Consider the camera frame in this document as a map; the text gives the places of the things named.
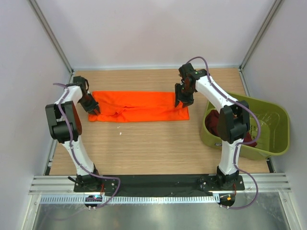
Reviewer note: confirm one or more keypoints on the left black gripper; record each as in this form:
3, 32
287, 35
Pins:
90, 105

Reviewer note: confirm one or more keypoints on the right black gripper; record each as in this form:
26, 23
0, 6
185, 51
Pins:
183, 96

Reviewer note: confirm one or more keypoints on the orange t shirt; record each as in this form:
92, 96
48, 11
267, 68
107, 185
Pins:
137, 106

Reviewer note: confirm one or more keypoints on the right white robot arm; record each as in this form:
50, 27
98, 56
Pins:
233, 122

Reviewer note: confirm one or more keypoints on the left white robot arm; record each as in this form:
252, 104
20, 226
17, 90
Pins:
65, 126

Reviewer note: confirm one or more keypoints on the maroon t shirt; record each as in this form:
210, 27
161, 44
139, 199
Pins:
211, 122

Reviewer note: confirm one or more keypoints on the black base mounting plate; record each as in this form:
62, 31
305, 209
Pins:
167, 185

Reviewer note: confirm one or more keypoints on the olive green plastic basket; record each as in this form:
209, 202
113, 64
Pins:
274, 137

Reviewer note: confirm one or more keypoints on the slotted cable duct rail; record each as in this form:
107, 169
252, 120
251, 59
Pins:
95, 199

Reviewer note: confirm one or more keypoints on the aluminium frame rail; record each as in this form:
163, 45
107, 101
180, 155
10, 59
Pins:
262, 182

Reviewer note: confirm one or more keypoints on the left aluminium corner post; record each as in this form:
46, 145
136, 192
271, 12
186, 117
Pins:
43, 21

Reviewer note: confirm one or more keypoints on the aluminium corner post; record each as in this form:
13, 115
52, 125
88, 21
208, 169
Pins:
261, 32
43, 21

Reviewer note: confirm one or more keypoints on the right aluminium corner post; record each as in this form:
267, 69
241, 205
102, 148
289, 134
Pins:
261, 32

